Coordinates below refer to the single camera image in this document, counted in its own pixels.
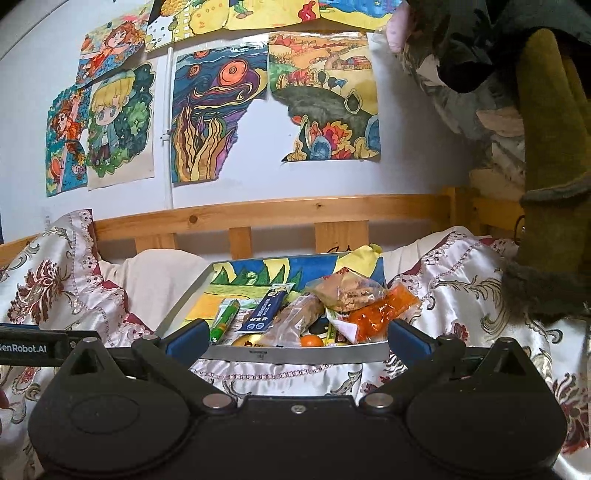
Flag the black garment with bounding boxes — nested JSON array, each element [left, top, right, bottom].
[[405, 0, 591, 95]]

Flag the blond figure wall poster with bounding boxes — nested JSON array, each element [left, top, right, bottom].
[[85, 60, 158, 191]]

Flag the satin floral blanket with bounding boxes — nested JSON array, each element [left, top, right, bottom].
[[0, 210, 591, 480]]

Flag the white pillow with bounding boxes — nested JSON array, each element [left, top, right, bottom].
[[97, 249, 214, 334]]

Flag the white wall pipe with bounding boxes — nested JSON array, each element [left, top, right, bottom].
[[163, 45, 177, 214]]

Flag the swirl pattern wall poster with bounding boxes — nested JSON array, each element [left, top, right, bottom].
[[171, 43, 270, 186]]

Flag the small green stick packet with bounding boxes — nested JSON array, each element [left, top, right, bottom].
[[210, 298, 242, 345]]

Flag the clear red print cracker packet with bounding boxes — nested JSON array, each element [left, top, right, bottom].
[[305, 271, 387, 313]]

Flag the leaf print cloth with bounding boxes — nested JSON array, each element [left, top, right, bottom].
[[369, 0, 529, 188]]

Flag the red haired figure wall poster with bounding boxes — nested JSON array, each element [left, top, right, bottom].
[[78, 9, 154, 89]]

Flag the dragon drawing paper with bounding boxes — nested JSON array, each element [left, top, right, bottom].
[[187, 244, 386, 347]]

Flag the pink cloth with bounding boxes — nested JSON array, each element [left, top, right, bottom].
[[385, 8, 413, 55]]

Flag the orange haired figure wall poster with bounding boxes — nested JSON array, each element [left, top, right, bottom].
[[45, 83, 92, 199]]

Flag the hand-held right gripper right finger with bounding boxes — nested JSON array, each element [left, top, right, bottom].
[[359, 318, 544, 413]]

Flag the orange clear snack packet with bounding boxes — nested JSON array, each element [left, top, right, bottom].
[[346, 282, 422, 344]]

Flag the yellow building wall poster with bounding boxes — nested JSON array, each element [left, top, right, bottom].
[[144, 0, 232, 52]]

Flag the yellow flame wall poster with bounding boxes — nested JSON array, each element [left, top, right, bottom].
[[226, 0, 322, 31]]

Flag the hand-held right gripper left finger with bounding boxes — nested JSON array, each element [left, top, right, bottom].
[[54, 318, 237, 413]]

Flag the yellow green snack packet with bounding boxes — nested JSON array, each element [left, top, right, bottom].
[[324, 318, 352, 347]]

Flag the navy white strip packet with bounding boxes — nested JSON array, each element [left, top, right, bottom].
[[238, 283, 296, 334]]

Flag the blue yellow wall poster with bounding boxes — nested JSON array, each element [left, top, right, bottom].
[[318, 0, 408, 31]]

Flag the grey shallow tray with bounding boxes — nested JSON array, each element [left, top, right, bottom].
[[154, 251, 391, 363]]

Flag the landscape wall poster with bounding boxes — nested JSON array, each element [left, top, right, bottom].
[[268, 31, 382, 163]]

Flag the clear bread packet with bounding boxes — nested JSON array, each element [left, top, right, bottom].
[[256, 294, 325, 348]]

